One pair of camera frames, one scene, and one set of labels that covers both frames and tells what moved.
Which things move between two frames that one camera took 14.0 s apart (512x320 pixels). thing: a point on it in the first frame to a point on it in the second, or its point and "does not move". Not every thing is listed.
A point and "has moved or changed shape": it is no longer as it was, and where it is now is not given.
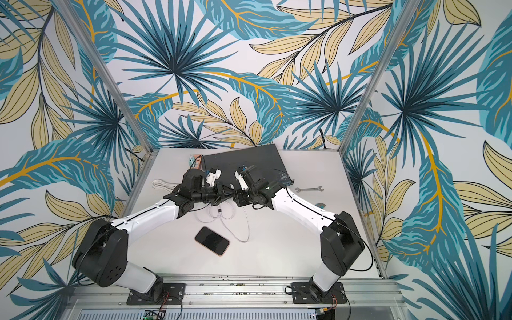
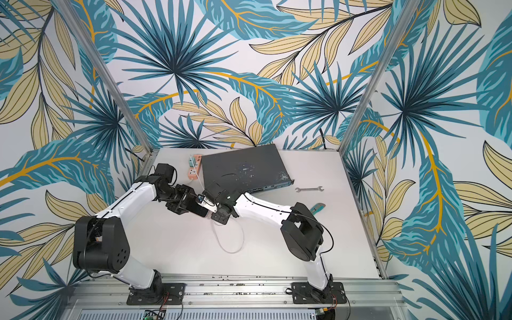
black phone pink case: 212,241 has moved or changed shape
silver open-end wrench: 299,190 does not move
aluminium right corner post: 405,21 does not move
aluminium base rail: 233,297 does not move
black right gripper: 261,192 to 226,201
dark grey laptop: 265,159 does not move
